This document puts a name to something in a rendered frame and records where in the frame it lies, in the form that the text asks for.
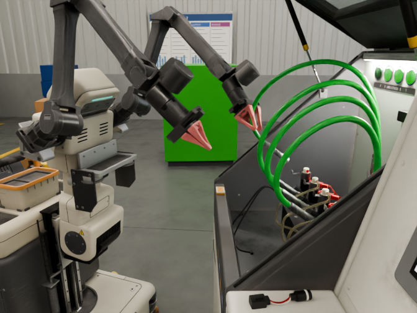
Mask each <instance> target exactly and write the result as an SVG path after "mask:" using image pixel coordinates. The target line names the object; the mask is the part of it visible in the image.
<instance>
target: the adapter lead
mask: <svg viewBox="0 0 417 313"><path fill-rule="evenodd" d="M311 299H312V292H311V291H310V290H309V289H304V290H301V291H294V293H290V294H289V297H288V298H287V299H286V300H284V301H281V302H275V301H272V300H270V299H269V296H265V295H264V294H253V295H249V304H250V306H251V308H252V309H262V308H266V307H267V305H270V304H273V305H277V306H281V305H284V304H286V303H288V302H290V300H291V301H293V300H295V301H308V300H311ZM283 302H284V303H283Z"/></svg>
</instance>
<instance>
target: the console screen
mask: <svg viewBox="0 0 417 313"><path fill-rule="evenodd" d="M394 276H395V279H396V280H397V281H398V282H399V284H400V285H401V286H402V287H403V289H404V290H405V291H406V292H407V293H408V294H409V295H410V297H411V298H412V299H413V300H414V301H415V303H417V226H416V228H415V230H414V232H413V235H412V236H411V238H410V241H409V242H408V245H407V247H406V249H405V251H404V253H403V255H402V258H401V260H400V262H399V264H398V266H397V268H396V270H395V273H394Z"/></svg>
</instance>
